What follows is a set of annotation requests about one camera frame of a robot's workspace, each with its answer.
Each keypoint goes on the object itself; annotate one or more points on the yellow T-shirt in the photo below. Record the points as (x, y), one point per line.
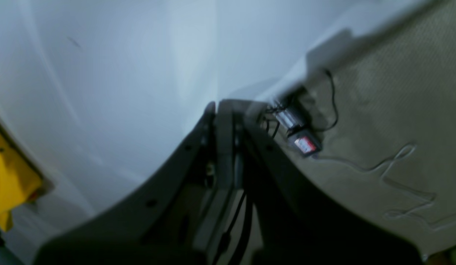
(19, 182)

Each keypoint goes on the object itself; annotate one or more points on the black power strip red switch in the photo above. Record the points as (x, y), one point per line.
(300, 135)

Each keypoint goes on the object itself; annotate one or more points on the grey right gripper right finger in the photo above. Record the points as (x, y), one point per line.
(299, 223)

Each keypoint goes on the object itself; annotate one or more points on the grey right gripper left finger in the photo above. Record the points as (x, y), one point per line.
(157, 223)

